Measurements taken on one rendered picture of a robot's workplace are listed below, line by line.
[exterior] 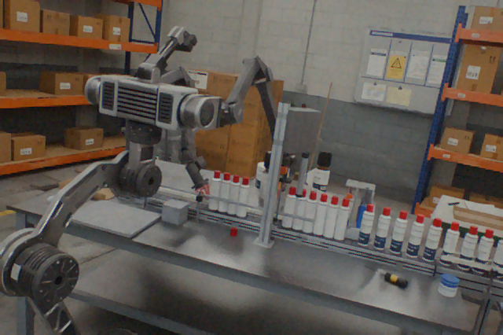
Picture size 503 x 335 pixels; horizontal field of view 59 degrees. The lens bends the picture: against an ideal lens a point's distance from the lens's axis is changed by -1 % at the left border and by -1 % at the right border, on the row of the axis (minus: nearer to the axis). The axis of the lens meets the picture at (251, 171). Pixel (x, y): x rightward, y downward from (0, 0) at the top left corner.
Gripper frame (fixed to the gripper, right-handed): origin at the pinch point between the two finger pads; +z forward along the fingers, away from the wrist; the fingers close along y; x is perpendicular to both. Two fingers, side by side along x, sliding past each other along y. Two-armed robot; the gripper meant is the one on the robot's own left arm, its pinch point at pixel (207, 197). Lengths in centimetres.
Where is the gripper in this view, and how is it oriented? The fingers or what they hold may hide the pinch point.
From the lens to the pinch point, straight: 233.3
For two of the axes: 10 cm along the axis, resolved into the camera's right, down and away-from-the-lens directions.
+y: 2.8, -2.2, 9.3
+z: 4.8, 8.7, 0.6
